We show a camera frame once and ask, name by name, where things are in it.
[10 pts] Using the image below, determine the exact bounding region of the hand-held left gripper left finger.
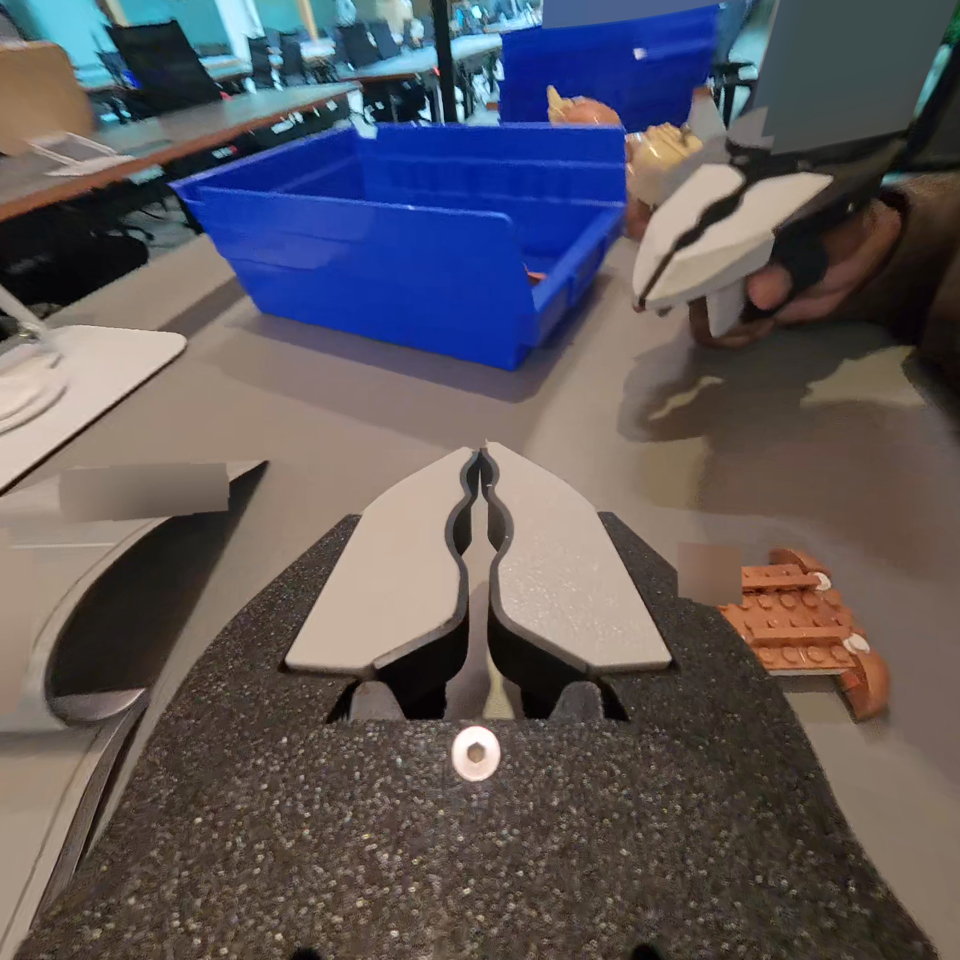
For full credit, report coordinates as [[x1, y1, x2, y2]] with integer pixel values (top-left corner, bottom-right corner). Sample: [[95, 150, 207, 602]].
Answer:
[[283, 446, 485, 699]]

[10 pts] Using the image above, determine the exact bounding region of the orange-brown lego assembly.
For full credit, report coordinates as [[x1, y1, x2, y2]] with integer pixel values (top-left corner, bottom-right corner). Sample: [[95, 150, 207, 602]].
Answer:
[[716, 547, 894, 723]]

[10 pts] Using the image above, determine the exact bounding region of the black vertical pole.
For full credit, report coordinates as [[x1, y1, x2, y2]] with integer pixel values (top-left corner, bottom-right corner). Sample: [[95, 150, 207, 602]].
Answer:
[[431, 0, 460, 125]]

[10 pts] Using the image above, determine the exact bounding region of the white flat stand base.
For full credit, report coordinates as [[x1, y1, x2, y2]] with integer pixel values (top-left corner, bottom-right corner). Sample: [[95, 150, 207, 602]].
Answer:
[[0, 324, 189, 492]]

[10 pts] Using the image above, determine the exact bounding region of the person's right hand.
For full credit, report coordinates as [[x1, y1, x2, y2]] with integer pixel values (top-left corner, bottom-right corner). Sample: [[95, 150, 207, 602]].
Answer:
[[688, 196, 906, 350]]

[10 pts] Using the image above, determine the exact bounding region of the blue plastic bin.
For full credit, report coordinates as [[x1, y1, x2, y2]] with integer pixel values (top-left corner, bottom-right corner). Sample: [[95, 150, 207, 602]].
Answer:
[[497, 6, 723, 136], [169, 122, 629, 372]]

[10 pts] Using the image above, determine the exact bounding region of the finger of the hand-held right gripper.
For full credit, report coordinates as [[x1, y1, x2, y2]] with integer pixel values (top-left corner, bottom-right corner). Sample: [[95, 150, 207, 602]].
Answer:
[[632, 162, 745, 310], [641, 172, 835, 315]]

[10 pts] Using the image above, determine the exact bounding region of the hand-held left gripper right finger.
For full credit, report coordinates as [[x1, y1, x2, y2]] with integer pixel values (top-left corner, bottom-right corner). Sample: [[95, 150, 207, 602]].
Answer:
[[480, 441, 674, 699]]

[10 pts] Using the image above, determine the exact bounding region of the wooden background table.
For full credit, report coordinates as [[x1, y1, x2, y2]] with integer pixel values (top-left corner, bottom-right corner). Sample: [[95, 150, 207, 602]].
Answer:
[[0, 81, 363, 222]]

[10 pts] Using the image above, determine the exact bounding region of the grey instruction booklet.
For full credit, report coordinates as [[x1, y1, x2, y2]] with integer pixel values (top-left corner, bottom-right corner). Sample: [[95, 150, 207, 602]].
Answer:
[[0, 459, 270, 736]]

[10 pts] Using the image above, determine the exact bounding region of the black office chair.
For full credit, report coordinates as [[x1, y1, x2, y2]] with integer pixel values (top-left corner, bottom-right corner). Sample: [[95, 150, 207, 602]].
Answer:
[[247, 30, 309, 90], [105, 18, 224, 108]]

